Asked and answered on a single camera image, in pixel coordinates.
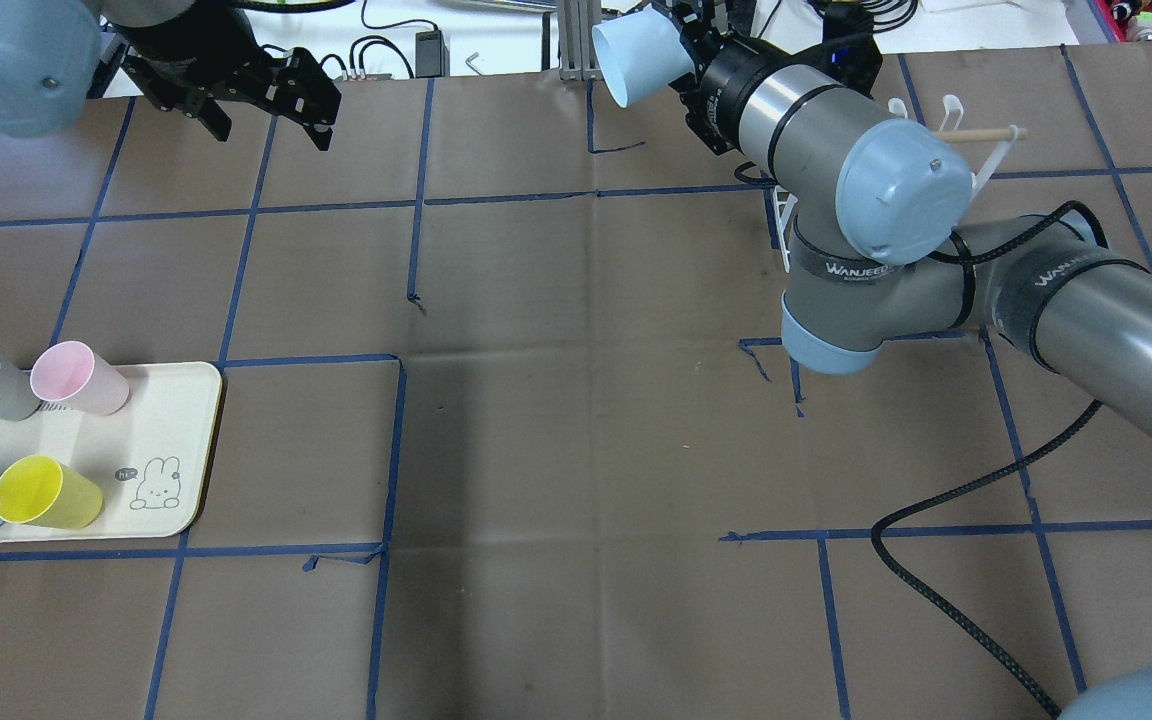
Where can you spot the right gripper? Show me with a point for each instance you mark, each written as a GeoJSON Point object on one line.
{"type": "Point", "coordinates": [731, 75]}

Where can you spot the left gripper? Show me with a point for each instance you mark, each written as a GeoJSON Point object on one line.
{"type": "Point", "coordinates": [179, 42]}

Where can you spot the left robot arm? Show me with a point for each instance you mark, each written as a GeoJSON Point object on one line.
{"type": "Point", "coordinates": [56, 55]}

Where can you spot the pink plastic cup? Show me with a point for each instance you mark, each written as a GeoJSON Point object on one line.
{"type": "Point", "coordinates": [71, 374]}

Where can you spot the yellow plastic cup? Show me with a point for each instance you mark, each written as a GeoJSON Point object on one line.
{"type": "Point", "coordinates": [39, 490]}

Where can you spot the black power adapter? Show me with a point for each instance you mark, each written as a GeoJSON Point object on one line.
{"type": "Point", "coordinates": [431, 55]}

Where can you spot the cream serving tray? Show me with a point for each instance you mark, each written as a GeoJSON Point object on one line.
{"type": "Point", "coordinates": [150, 459]}

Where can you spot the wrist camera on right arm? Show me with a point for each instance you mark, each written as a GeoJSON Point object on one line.
{"type": "Point", "coordinates": [850, 55]}

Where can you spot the aluminium frame post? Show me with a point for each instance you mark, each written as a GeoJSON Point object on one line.
{"type": "Point", "coordinates": [577, 58]}

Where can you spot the white wire cup rack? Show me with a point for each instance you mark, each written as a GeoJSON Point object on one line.
{"type": "Point", "coordinates": [887, 189]}

